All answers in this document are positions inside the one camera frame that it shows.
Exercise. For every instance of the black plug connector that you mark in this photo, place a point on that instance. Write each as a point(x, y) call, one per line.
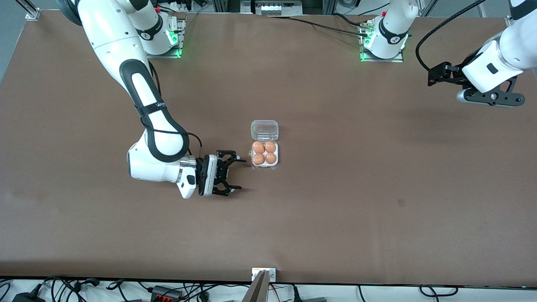
point(90, 282)

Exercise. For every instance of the clear plastic egg box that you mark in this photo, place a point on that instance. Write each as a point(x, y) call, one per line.
point(264, 130)

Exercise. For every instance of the brown egg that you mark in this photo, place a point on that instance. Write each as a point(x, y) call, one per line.
point(258, 147)
point(270, 147)
point(270, 158)
point(258, 159)

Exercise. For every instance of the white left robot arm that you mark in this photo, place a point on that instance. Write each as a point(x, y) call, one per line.
point(392, 33)

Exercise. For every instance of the aluminium frame post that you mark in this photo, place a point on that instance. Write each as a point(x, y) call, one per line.
point(220, 5)

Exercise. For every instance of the black upright plug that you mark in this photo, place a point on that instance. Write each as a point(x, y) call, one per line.
point(296, 294)

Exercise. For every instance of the silver table edge bracket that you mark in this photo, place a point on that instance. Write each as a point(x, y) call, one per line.
point(272, 274)

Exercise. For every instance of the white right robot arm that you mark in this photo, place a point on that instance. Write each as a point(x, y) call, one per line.
point(113, 37)

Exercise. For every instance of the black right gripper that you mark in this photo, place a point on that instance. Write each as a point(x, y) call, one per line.
point(211, 174)

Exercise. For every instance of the white power strip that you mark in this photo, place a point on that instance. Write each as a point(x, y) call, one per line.
point(269, 8)

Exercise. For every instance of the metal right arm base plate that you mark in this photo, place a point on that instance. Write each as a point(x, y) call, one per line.
point(168, 54)

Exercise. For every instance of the silver corner bracket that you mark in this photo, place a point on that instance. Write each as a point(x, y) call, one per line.
point(32, 13)

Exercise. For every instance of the black red connector block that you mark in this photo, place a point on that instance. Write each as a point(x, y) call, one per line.
point(163, 290)

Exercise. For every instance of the black power adapter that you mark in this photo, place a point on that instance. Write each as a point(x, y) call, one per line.
point(25, 298)

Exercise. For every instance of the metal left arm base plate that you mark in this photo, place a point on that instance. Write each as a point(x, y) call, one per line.
point(398, 59)

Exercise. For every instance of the aluminium profile bar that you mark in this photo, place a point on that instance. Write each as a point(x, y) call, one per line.
point(256, 291)

